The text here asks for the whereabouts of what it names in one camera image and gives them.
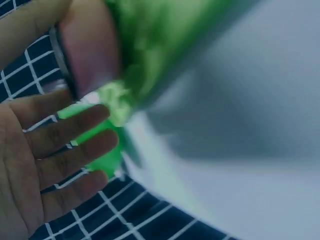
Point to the person's left hand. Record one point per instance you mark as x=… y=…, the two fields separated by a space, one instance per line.
x=17 y=155

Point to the green snack packet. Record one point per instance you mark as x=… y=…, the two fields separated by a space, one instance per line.
x=155 y=37

